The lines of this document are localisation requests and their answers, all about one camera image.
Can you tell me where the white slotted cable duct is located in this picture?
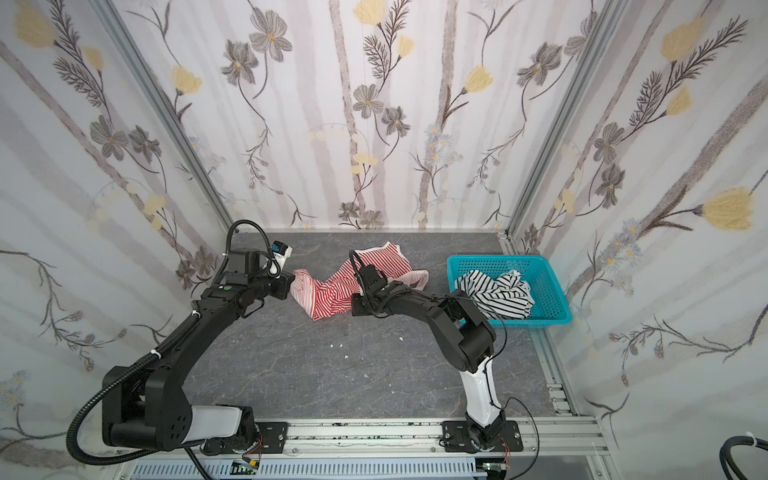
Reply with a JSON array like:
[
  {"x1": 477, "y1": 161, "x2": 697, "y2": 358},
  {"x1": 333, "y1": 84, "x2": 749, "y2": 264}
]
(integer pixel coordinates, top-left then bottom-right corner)
[{"x1": 128, "y1": 458, "x2": 488, "y2": 480}]

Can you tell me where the black cable bundle right corner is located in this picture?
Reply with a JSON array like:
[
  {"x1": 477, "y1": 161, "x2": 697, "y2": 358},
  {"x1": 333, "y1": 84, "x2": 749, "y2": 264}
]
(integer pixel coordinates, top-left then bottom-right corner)
[{"x1": 718, "y1": 432, "x2": 768, "y2": 480}]

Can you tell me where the black white striped tank top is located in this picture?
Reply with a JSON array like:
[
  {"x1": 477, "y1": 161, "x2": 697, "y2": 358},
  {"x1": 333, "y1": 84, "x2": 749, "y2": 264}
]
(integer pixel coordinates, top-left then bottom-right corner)
[{"x1": 454, "y1": 270, "x2": 535, "y2": 321}]

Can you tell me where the teal plastic basket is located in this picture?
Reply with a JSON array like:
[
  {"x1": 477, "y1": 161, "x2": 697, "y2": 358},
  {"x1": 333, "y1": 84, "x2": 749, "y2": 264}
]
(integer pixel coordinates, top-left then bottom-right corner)
[{"x1": 446, "y1": 255, "x2": 572, "y2": 328}]

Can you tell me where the black corrugated cable conduit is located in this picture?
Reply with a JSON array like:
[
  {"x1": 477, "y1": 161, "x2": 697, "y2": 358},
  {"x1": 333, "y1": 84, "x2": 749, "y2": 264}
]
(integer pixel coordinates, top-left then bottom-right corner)
[{"x1": 65, "y1": 218, "x2": 274, "y2": 466}]

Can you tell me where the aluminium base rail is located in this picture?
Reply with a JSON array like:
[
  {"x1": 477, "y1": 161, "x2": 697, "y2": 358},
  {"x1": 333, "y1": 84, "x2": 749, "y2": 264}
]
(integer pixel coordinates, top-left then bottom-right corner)
[{"x1": 110, "y1": 416, "x2": 619, "y2": 466}]

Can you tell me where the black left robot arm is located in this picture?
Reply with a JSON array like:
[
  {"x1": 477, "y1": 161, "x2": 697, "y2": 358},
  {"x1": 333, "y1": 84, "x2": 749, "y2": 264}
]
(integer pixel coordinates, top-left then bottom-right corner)
[{"x1": 66, "y1": 273, "x2": 295, "y2": 466}]

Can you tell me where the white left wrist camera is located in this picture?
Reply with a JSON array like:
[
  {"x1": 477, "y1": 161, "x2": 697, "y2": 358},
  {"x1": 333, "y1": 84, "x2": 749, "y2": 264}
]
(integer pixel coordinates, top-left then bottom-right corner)
[{"x1": 269, "y1": 240, "x2": 292, "y2": 277}]

